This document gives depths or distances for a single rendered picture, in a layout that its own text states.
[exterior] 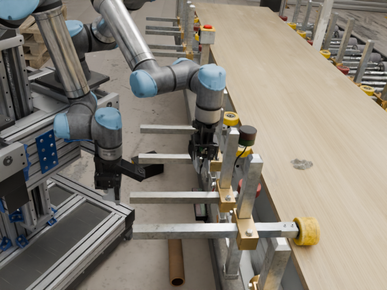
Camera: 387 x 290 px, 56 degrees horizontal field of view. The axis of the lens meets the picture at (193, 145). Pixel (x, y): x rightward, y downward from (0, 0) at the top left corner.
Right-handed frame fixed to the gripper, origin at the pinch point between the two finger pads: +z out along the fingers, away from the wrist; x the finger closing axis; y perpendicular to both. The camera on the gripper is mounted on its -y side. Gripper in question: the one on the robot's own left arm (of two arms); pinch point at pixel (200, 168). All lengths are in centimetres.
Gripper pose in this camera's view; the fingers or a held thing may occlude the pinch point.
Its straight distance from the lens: 118.1
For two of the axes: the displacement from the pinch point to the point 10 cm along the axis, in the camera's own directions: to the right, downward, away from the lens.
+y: 1.0, 5.5, -8.3
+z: -0.8, 8.3, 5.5
